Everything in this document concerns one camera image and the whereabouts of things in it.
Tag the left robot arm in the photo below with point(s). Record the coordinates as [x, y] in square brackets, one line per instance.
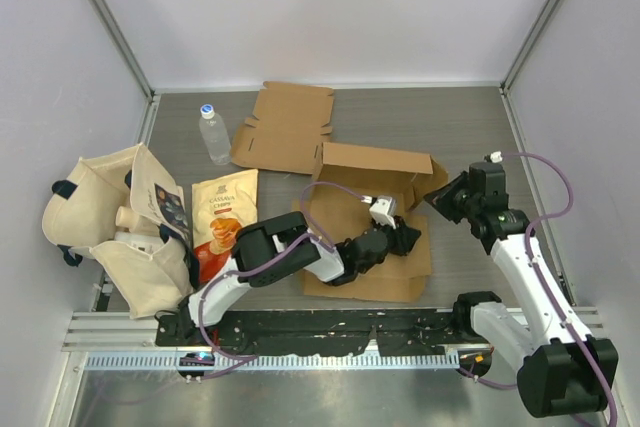
[269, 251]

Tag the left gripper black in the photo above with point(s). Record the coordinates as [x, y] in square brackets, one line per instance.
[403, 237]

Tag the left aluminium frame post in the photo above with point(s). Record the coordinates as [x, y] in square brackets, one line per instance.
[115, 33]

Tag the beige canvas tote bag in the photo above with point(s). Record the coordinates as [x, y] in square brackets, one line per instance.
[153, 266]

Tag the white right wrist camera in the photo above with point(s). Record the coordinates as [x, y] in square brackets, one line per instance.
[495, 157]

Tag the slotted cable duct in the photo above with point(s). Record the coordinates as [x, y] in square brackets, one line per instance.
[369, 360]

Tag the large brown cardboard box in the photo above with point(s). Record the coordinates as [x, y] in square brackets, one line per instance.
[405, 176]

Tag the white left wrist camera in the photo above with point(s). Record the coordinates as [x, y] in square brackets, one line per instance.
[381, 209]

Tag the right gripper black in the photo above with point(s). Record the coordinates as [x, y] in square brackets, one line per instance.
[441, 198]

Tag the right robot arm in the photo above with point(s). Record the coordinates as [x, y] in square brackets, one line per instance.
[561, 367]

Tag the small flat cardboard box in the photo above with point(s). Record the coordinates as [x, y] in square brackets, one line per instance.
[286, 130]

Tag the clear plastic water bottle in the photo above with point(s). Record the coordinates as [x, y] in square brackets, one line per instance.
[215, 135]

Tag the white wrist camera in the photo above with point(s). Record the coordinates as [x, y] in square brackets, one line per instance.
[381, 209]
[495, 157]

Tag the beige bottle in tote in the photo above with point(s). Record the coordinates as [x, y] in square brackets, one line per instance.
[126, 218]

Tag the right aluminium frame post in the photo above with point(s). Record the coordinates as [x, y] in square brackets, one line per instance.
[535, 33]

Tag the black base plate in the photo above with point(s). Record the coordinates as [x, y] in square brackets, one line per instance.
[339, 332]

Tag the cassava chips bag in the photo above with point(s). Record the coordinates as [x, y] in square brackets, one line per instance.
[220, 209]

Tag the aluminium frame post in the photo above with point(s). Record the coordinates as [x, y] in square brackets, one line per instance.
[115, 33]
[535, 33]

